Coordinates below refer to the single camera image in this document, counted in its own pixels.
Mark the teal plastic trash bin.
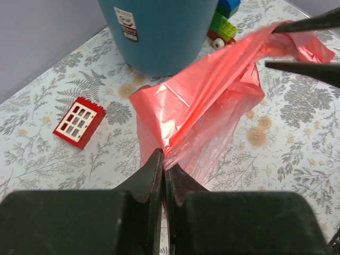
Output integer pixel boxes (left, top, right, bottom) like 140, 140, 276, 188
98, 0, 218, 77

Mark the colourful toy block car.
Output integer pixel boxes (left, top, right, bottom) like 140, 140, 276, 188
207, 0, 241, 50

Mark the red plastic trash bag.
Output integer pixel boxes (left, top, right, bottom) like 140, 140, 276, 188
130, 23, 335, 182

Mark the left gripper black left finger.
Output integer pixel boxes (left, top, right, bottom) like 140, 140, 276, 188
1, 149, 164, 254

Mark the red white window toy block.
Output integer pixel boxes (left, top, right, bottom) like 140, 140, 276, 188
53, 97, 106, 150

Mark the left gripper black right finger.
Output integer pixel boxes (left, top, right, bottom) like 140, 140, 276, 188
165, 165, 332, 254

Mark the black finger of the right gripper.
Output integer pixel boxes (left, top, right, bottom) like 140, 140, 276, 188
265, 61, 339, 88
272, 7, 340, 33

